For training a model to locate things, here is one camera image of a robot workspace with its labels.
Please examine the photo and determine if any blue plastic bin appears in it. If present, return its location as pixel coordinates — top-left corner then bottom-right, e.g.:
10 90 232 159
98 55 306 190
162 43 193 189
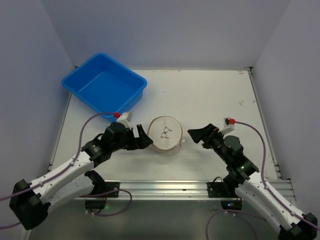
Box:
61 53 148 122

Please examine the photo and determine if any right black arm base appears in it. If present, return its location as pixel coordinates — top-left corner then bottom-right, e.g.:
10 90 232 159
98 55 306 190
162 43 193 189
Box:
206 176 243 211

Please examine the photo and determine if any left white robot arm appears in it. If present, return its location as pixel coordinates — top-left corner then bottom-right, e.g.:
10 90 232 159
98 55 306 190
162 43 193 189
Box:
9 122 153 230

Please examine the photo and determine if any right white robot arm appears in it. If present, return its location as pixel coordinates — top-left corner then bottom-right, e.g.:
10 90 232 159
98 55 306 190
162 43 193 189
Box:
187 123 320 240

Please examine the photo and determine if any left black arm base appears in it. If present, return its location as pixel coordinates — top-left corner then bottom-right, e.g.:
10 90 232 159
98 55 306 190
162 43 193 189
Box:
84 170 120 214

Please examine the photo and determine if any aluminium mounting rail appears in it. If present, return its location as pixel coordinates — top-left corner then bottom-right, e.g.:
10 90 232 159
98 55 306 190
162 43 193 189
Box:
74 178 297 201

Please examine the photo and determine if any round beige mesh laundry bag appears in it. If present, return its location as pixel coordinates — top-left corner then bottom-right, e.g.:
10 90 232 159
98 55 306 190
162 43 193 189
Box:
147 115 184 157

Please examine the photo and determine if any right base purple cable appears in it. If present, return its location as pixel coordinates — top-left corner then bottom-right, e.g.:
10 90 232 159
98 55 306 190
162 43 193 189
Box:
205 209 266 240

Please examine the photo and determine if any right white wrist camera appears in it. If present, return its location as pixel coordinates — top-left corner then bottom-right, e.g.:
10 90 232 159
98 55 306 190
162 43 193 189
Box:
219 117 236 135

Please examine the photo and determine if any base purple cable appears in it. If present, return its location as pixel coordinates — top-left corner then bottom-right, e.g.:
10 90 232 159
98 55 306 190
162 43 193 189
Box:
205 209 266 240
86 189 133 217

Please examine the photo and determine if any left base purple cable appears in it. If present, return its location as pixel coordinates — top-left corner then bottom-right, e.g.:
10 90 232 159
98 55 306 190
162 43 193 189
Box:
86 189 133 217

